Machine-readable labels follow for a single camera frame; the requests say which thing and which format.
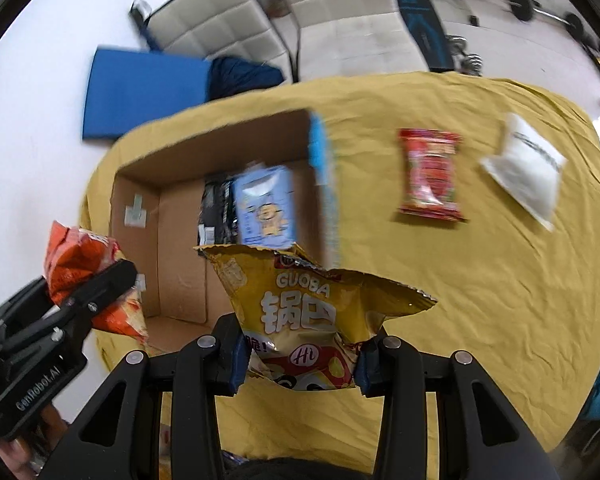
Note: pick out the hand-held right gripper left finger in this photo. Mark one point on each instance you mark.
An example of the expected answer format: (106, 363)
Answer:
(236, 364)

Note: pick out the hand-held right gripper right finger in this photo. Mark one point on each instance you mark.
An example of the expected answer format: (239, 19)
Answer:
(362, 371)

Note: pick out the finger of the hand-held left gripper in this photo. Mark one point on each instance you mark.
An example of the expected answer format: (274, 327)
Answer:
(20, 305)
(102, 285)

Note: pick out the orange snack bag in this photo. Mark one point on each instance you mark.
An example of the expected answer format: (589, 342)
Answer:
(75, 255)

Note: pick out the yellow snack bag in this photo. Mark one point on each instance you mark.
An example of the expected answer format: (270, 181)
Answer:
(300, 310)

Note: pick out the cardboard box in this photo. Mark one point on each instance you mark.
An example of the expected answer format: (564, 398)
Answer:
(175, 240)

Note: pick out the person's left hand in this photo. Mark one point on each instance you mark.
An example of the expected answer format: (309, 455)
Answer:
(52, 425)

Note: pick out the black snack packet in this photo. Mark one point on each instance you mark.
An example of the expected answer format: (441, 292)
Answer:
(215, 210)

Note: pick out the light blue snack packet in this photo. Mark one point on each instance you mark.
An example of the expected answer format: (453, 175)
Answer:
(265, 205)

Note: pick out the yellow tablecloth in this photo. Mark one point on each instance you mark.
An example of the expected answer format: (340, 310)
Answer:
(505, 285)

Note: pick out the blue foam mat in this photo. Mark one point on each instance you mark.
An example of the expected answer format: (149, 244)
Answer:
(140, 95)

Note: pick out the red snack packet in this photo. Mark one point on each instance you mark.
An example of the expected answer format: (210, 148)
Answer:
(430, 175)

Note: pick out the dark blue knitted cloth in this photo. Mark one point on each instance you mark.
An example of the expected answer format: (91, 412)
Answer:
(240, 77)

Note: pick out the white snack packet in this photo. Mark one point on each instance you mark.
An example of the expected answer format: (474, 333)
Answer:
(525, 170)

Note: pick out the black chair leg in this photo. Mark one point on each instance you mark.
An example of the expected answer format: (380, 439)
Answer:
(141, 15)

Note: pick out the beige padded chair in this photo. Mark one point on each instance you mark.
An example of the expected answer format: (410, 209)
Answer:
(350, 25)
(215, 25)

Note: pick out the pile of dumbbells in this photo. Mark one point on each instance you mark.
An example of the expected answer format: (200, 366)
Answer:
(465, 55)

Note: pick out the black and blue weight bench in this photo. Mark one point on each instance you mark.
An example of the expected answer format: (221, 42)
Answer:
(422, 20)

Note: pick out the black barbell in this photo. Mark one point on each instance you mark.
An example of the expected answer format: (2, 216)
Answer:
(522, 4)

